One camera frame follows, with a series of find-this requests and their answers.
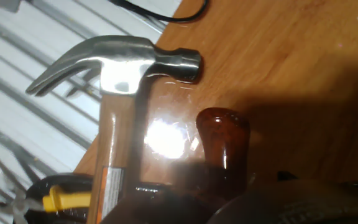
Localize metal lever with brown knob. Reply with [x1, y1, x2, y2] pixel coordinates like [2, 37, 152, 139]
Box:
[195, 107, 250, 200]

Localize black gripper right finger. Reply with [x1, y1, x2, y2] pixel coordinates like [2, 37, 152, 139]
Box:
[206, 179, 358, 224]

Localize wooden handle claw hammer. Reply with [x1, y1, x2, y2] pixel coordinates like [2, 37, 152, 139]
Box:
[25, 34, 202, 224]

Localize thin black looped cable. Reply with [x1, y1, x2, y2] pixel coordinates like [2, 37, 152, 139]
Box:
[109, 0, 209, 24]

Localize black base lever press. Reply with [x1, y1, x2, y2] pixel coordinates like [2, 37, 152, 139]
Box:
[23, 170, 298, 224]

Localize large wooden board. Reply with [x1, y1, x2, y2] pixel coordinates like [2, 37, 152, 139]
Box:
[73, 0, 358, 224]

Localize yellow handled pliers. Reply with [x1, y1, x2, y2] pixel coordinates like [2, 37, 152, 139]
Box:
[0, 149, 92, 224]

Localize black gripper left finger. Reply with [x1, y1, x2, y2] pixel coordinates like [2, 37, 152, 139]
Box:
[99, 186, 229, 224]

